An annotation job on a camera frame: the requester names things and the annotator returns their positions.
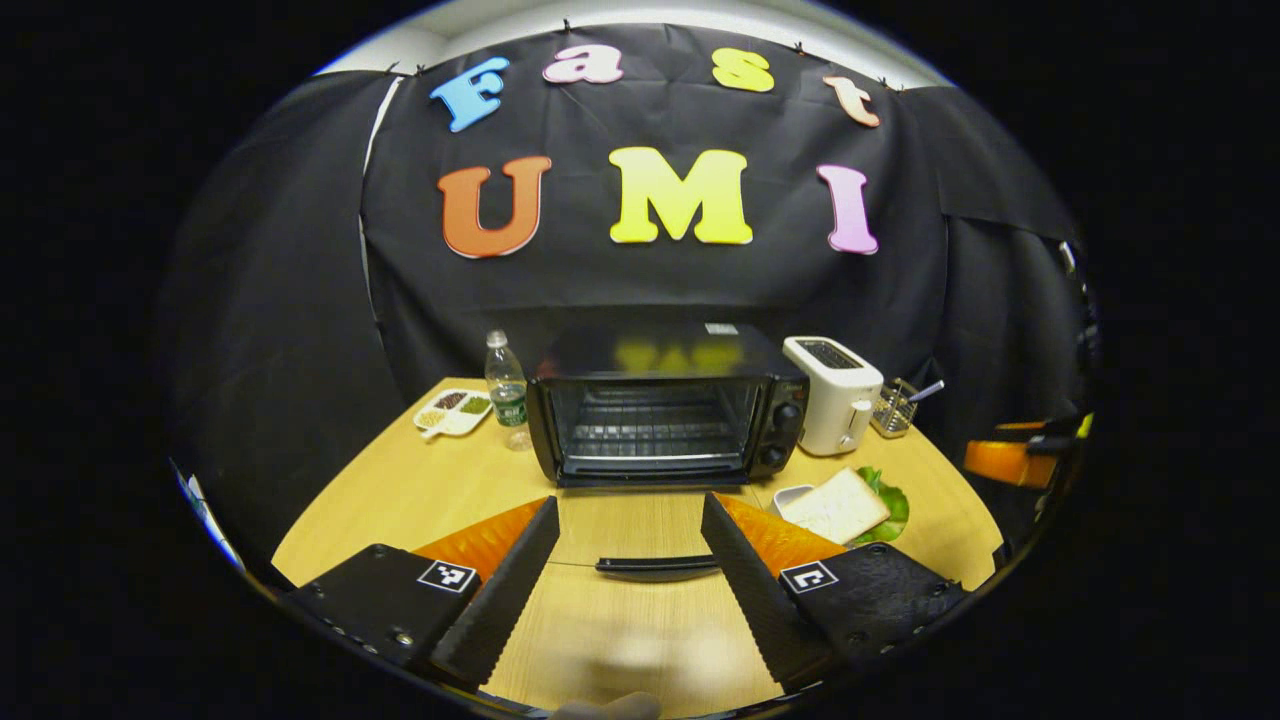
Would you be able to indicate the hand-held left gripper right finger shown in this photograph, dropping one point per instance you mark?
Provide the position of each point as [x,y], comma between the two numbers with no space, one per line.
[755,600]

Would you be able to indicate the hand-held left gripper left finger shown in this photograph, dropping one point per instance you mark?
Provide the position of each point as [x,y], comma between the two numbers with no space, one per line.
[505,600]

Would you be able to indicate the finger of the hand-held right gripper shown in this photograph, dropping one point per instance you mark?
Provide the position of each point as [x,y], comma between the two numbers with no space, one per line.
[1050,430]
[1010,462]

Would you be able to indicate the toast and lettuce sandwich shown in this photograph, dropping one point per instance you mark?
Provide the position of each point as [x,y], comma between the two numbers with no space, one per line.
[835,505]

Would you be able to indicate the black electric oven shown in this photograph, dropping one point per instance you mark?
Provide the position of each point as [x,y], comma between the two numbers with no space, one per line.
[660,350]

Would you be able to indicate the white rectangular food tray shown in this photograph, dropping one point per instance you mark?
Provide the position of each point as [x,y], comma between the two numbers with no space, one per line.
[790,497]

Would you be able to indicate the white toaster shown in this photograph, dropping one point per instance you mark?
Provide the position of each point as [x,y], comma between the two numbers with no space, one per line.
[835,400]

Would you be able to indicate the white divided grain dish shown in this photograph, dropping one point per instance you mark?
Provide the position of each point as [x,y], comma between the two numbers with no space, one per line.
[455,412]

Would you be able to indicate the clear plastic water bottle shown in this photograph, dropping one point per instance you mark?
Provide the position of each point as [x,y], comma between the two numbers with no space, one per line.
[510,400]

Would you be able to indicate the black backdrop cloth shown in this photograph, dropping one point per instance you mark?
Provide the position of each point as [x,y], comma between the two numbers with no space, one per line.
[600,280]

